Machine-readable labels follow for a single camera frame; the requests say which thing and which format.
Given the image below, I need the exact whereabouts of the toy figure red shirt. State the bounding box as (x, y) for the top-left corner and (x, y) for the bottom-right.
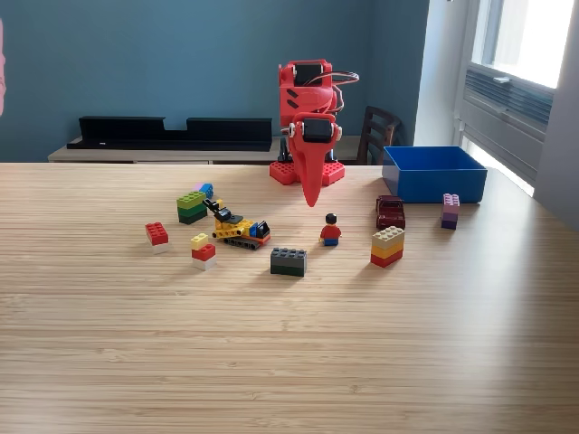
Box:
(318, 212), (343, 248)

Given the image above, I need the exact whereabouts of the dark red toy car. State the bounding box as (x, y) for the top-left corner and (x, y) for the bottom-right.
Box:
(375, 194), (407, 231)

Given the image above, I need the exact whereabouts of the yellow toy digger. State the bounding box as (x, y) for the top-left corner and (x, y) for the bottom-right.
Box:
(202, 197), (272, 251)

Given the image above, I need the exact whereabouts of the grey dark green brick stack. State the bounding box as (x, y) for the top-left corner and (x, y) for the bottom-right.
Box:
(270, 247), (308, 278)

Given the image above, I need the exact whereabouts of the tan yellow red brick stack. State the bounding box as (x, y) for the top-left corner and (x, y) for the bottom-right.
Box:
(370, 225), (406, 269)

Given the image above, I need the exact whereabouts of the blue plastic bin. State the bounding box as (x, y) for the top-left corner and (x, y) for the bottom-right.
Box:
(382, 145), (489, 204)

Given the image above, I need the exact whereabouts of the dark wooden chair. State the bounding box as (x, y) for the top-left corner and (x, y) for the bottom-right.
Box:
(356, 105), (403, 166)

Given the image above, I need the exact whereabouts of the pink purple brick stack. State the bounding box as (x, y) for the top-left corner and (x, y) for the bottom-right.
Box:
(441, 193), (461, 231)

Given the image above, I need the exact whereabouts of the yellow red white brick stack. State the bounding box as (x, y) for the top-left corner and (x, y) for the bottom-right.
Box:
(189, 232), (217, 271)

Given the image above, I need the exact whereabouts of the black shelf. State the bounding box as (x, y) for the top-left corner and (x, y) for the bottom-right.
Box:
(66, 116), (274, 152)

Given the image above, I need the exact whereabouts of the pale wooden sideboard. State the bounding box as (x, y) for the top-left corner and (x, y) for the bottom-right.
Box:
(47, 135), (365, 166)

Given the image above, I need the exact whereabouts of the grey window radiator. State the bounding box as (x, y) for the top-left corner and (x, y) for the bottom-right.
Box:
(460, 62), (555, 182)

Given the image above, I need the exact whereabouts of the white framed window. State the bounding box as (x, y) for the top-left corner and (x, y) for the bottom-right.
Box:
(470, 0), (579, 90)

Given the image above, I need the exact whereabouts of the arm servo cable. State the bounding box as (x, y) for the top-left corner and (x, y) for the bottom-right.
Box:
(311, 70), (361, 114)

